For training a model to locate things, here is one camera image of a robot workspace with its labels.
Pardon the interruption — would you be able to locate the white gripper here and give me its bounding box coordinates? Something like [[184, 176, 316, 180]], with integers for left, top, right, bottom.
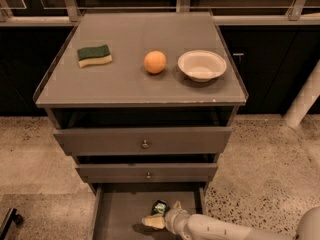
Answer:
[[142, 201, 191, 238]]

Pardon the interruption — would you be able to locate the green soda can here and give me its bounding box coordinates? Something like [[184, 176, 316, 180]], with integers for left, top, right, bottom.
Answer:
[[151, 200, 169, 216]]

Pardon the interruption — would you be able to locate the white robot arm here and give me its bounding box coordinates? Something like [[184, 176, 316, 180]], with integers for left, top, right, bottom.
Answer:
[[142, 61, 320, 240]]

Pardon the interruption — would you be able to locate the metal middle drawer knob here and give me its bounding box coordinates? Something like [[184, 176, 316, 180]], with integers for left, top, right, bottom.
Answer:
[[145, 172, 152, 181]]

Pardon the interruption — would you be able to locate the metal drawer knob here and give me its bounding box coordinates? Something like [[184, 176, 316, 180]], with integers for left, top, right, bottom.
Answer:
[[145, 172, 152, 181], [141, 140, 149, 149]]

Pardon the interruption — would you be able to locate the grey bottom drawer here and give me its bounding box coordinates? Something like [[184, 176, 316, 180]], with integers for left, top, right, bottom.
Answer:
[[89, 182, 204, 240]]

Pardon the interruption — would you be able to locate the grey drawer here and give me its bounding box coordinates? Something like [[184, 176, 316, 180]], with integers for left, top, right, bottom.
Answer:
[[54, 127, 231, 156], [76, 163, 217, 183], [89, 182, 204, 240]]

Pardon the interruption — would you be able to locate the metal top drawer knob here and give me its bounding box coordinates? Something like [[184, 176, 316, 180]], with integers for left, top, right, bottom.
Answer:
[[141, 140, 149, 149]]

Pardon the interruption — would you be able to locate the grey middle drawer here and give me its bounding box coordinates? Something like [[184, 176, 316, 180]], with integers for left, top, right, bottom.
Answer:
[[76, 163, 217, 183]]

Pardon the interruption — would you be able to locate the grey top drawer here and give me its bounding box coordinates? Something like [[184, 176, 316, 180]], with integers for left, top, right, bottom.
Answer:
[[54, 127, 231, 156]]

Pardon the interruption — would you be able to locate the grey drawer cabinet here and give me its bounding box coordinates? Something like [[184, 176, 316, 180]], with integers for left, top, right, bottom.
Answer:
[[32, 11, 249, 240]]

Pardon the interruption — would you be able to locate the white paper bowl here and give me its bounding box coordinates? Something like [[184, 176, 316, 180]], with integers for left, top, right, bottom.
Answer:
[[177, 50, 227, 82]]

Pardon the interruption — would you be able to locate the orange fruit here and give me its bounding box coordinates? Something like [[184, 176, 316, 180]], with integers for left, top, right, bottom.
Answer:
[[144, 51, 167, 74]]

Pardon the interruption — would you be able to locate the black caster wheel base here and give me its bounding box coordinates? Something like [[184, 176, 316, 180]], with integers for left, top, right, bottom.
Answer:
[[0, 208, 24, 240]]

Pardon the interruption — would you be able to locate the green yellow sponge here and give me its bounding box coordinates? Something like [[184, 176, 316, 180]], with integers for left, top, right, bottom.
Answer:
[[77, 45, 112, 68]]

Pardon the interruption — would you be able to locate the metal railing frame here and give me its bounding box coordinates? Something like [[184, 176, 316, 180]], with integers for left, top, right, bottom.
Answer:
[[0, 0, 320, 26]]

